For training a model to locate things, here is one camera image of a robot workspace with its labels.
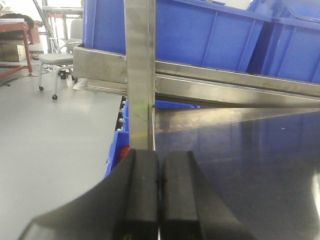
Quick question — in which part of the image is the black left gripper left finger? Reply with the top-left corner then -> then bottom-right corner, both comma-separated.
19,149 -> 159,240

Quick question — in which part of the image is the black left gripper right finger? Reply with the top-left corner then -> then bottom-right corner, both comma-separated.
160,151 -> 255,240

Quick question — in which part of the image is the stainless steel shelf rack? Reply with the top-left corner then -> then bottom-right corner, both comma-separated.
72,0 -> 320,152

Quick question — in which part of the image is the red object in bin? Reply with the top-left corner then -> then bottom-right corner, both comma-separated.
119,145 -> 130,161

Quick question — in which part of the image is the blue plastic bin lower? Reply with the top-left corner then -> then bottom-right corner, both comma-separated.
104,100 -> 200,177

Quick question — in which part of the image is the blue plastic bin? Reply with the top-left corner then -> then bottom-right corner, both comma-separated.
83,0 -> 271,72
246,0 -> 320,84
104,100 -> 200,177

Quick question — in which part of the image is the grey rolling chair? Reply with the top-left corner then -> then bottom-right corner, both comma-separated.
38,18 -> 83,101

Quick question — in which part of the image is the blue plastic bin upper left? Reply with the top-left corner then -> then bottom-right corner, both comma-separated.
83,0 -> 271,72

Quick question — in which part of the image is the blue plastic bin upper right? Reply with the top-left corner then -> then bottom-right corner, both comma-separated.
246,0 -> 320,84

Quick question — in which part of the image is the cardboard box under workbench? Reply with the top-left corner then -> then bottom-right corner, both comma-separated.
0,43 -> 27,62

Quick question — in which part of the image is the red metal workbench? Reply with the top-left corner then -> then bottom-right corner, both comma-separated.
0,18 -> 42,86

